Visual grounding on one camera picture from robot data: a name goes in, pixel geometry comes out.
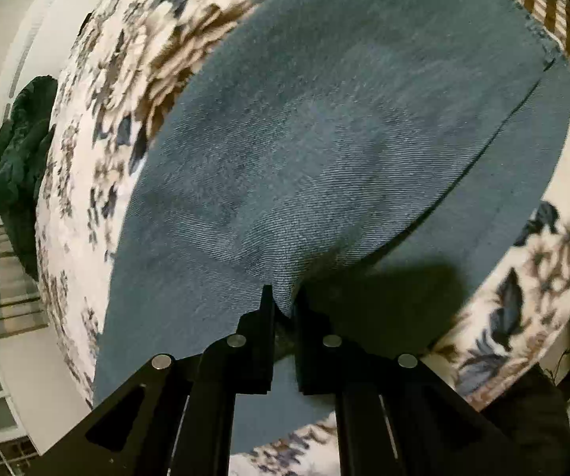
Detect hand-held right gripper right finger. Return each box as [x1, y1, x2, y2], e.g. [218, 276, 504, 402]
[292, 286, 520, 476]

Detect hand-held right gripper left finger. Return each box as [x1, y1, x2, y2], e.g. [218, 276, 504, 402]
[59, 284, 286, 476]

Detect blue denim pants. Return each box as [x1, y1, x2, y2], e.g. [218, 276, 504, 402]
[92, 0, 570, 457]

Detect dark cloth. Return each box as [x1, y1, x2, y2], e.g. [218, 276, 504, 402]
[483, 362, 570, 476]

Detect floral printed blanket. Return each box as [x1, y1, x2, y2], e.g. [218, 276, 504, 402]
[34, 0, 570, 476]

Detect dark green quilt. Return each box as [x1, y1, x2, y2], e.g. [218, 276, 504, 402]
[0, 75, 59, 281]

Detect brown checkered bed sheet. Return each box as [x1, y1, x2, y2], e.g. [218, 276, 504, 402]
[478, 0, 570, 91]

